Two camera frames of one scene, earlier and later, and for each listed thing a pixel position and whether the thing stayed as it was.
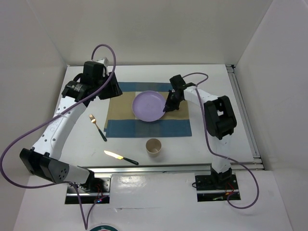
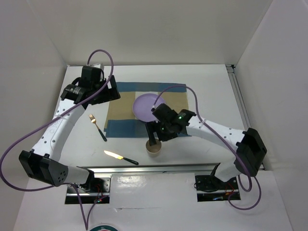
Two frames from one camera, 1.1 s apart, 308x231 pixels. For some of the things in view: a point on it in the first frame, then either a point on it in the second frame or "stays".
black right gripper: (170, 106) to (152, 127)
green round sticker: (103, 227) stays
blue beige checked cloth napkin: (121, 121) stays
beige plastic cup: (153, 146) stays
